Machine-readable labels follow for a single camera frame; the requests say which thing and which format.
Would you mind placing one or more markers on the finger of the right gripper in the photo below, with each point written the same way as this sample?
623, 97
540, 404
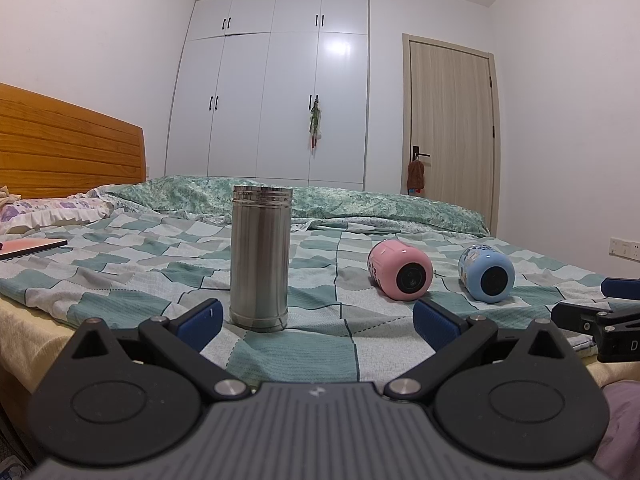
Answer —
621, 288

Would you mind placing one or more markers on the purple floral pillow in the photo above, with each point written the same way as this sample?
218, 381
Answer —
26, 215

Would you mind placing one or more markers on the green checkered bed sheet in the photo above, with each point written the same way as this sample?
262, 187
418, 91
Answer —
131, 266

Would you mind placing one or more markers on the blue cup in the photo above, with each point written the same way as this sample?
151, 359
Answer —
487, 274

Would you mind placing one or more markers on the beige wooden door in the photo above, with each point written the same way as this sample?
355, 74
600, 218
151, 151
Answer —
451, 111

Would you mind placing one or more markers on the black door handle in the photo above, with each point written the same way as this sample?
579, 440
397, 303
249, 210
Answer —
416, 154

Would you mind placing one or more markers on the green floral duvet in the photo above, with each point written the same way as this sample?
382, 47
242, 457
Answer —
210, 199

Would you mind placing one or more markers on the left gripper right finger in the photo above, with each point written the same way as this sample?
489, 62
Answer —
508, 397

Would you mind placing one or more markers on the brown plush on door handle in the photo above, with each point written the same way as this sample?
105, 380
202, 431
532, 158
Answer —
415, 177

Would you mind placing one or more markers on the stainless steel thermos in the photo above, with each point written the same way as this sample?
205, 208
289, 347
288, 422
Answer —
260, 253

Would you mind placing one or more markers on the orange wooden headboard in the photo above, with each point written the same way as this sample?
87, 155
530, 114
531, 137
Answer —
51, 148

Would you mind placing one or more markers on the white wall socket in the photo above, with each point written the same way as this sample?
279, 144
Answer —
626, 249

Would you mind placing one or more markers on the pink tablet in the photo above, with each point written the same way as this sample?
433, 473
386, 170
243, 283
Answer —
26, 246

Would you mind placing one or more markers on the white wardrobe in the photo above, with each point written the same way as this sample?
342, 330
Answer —
248, 73

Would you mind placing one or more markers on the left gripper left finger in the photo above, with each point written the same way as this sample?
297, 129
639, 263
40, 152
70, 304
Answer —
118, 397

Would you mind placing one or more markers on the pink cup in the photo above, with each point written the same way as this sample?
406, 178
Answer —
401, 271

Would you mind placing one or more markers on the green hanging ornament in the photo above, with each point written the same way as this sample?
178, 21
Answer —
314, 124

